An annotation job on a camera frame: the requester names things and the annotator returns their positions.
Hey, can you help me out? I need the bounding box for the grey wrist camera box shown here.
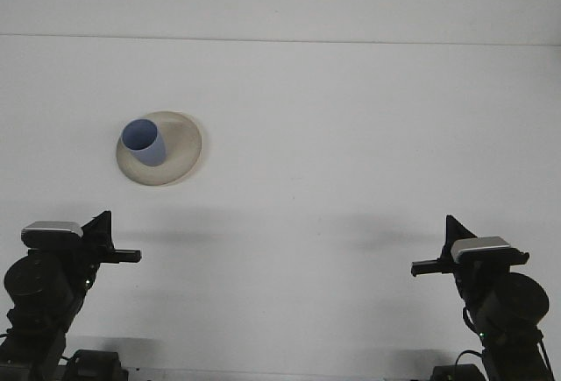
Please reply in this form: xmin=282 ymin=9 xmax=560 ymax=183
xmin=20 ymin=220 xmax=84 ymax=249
xmin=451 ymin=236 xmax=514 ymax=264

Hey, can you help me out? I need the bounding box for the pale round plate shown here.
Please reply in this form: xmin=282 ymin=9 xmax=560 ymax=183
xmin=115 ymin=110 xmax=207 ymax=188

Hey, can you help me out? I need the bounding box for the pale blue cup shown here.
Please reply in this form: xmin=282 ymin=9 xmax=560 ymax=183
xmin=121 ymin=118 xmax=167 ymax=167

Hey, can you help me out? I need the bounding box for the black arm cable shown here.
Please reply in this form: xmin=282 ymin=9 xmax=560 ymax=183
xmin=453 ymin=306 xmax=551 ymax=381

